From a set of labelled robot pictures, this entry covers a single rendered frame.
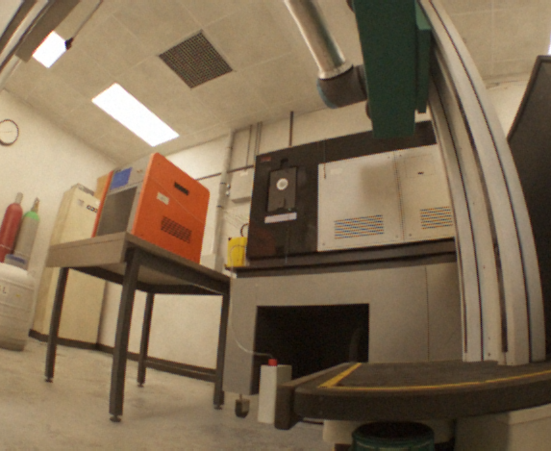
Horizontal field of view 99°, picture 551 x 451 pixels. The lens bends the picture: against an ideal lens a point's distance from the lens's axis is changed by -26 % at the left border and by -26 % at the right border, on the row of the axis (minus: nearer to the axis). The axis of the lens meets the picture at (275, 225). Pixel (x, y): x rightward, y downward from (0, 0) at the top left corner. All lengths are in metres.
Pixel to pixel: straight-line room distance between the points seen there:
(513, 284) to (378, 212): 1.01
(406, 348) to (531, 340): 0.77
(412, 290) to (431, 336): 0.19
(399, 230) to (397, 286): 0.27
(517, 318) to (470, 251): 0.32
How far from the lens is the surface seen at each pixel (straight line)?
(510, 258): 0.55
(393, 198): 1.49
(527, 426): 0.36
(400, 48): 0.95
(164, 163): 1.50
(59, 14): 0.72
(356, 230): 1.46
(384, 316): 1.28
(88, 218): 4.35
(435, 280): 1.28
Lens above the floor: 0.36
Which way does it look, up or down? 22 degrees up
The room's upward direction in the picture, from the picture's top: 4 degrees clockwise
